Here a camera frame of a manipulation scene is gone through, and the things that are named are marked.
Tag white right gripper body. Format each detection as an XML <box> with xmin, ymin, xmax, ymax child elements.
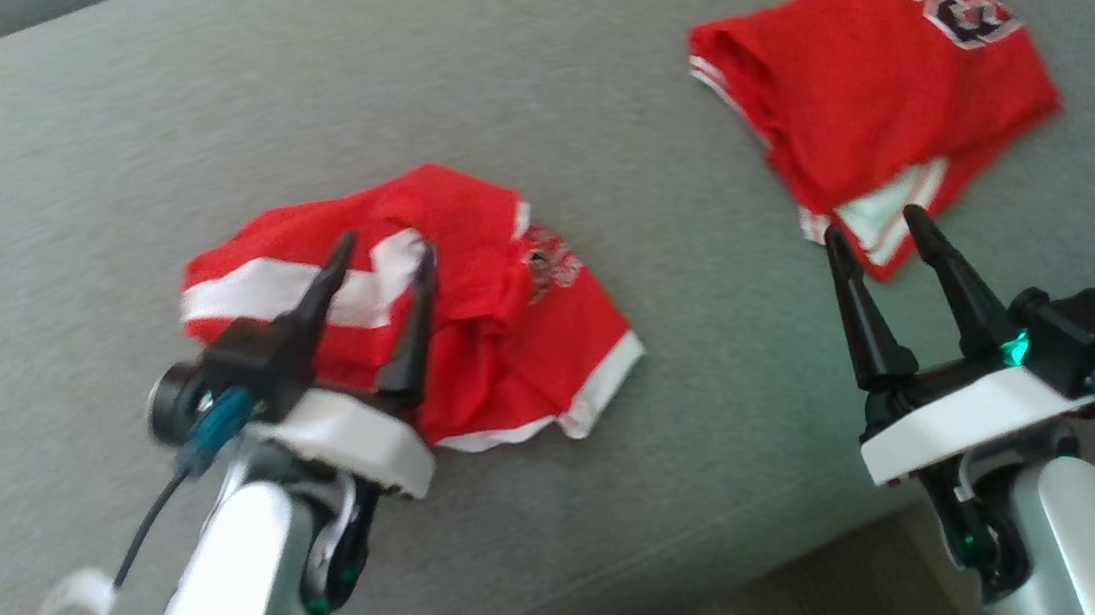
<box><xmin>852</xmin><ymin>344</ymin><xmax>1095</xmax><ymax>490</ymax></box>

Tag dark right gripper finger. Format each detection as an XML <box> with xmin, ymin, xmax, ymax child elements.
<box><xmin>822</xmin><ymin>217</ymin><xmax>922</xmax><ymax>397</ymax></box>
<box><xmin>901</xmin><ymin>194</ymin><xmax>1020</xmax><ymax>364</ymax></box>

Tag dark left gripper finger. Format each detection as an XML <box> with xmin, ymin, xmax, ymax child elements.
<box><xmin>275</xmin><ymin>230</ymin><xmax>371</xmax><ymax>370</ymax></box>
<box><xmin>363</xmin><ymin>241</ymin><xmax>452</xmax><ymax>412</ymax></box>

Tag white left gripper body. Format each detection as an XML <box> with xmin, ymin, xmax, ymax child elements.
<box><xmin>245</xmin><ymin>377</ymin><xmax>439</xmax><ymax>516</ymax></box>

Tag red white-trimmed basketball shorts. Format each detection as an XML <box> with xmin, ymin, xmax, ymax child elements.
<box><xmin>166</xmin><ymin>143</ymin><xmax>655</xmax><ymax>481</ymax></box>

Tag red basketball jersey shirt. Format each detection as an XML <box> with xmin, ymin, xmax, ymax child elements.
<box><xmin>682</xmin><ymin>0</ymin><xmax>1080</xmax><ymax>301</ymax></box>

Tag grey and yellow sofa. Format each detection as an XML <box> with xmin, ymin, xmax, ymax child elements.
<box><xmin>0</xmin><ymin>0</ymin><xmax>1095</xmax><ymax>615</ymax></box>

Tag teal plug left camera cable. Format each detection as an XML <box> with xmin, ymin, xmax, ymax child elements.
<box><xmin>46</xmin><ymin>383</ymin><xmax>278</xmax><ymax>615</ymax></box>

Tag white cable label tag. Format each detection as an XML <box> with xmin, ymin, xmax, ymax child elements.
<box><xmin>30</xmin><ymin>564</ymin><xmax>122</xmax><ymax>615</ymax></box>

